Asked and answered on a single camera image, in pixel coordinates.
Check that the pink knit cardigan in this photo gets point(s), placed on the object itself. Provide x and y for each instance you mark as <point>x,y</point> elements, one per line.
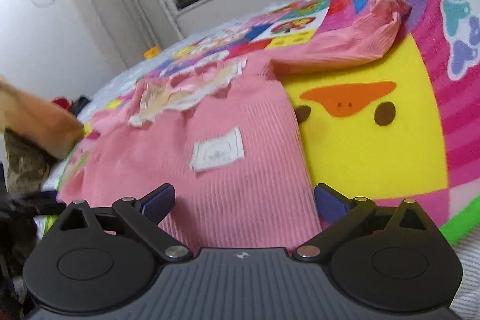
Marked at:
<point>225,135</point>

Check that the camouflage fabric item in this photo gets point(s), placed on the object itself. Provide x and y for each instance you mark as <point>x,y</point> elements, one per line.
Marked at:
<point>28,164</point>

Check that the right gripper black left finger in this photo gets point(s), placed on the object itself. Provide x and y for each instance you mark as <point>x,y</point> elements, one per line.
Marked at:
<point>141,218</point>

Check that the small yellow toy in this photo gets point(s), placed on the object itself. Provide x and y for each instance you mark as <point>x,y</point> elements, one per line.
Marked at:
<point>152,52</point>

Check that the brown paper bag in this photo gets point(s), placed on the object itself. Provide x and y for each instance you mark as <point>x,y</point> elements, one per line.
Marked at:
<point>42,122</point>

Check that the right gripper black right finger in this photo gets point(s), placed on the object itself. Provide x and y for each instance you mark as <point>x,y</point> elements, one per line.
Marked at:
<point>344,217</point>

